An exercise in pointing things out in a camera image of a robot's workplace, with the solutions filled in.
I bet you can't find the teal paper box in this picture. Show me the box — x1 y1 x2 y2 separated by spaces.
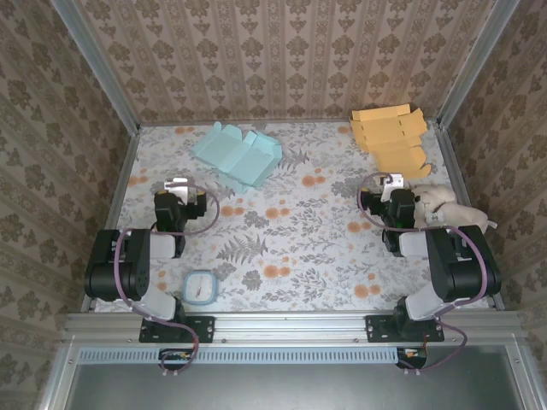
191 121 284 196

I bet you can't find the orange paper box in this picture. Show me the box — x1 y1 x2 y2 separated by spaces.
349 103 432 184

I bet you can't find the cream plush dog toy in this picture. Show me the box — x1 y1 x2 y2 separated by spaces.
409 183 500 236

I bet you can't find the square container blue rim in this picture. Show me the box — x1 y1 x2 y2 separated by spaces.
182 269 219 308

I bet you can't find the small black electronics board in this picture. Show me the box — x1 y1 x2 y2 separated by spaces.
158 348 198 372
396 346 428 371

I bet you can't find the grey metal sheet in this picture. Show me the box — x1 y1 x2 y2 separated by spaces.
64 346 527 410

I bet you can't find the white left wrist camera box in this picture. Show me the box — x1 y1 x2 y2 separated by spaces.
163 177 192 204

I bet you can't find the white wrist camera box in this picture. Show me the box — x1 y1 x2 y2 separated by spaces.
163 177 192 204
380 172 406 202

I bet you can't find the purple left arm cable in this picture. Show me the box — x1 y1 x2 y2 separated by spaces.
113 183 222 378

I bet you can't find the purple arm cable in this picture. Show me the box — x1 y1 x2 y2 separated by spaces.
113 183 222 378
357 172 491 378

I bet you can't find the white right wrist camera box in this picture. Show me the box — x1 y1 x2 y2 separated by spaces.
380 172 406 202

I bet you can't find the aluminium side rail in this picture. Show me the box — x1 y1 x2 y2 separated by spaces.
80 126 142 313
433 121 506 311

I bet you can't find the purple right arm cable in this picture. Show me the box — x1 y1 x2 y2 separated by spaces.
357 172 491 378

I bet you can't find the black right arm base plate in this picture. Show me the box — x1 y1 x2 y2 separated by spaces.
365 314 445 344

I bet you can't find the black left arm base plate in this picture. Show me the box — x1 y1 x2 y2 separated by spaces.
138 314 215 344

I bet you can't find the aluminium frame post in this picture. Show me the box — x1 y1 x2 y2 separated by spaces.
435 0 523 129
50 0 142 134

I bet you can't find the aluminium mounting rail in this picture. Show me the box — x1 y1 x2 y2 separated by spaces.
63 310 527 348

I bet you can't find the slotted grey cable duct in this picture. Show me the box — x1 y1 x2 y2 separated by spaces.
79 346 397 366

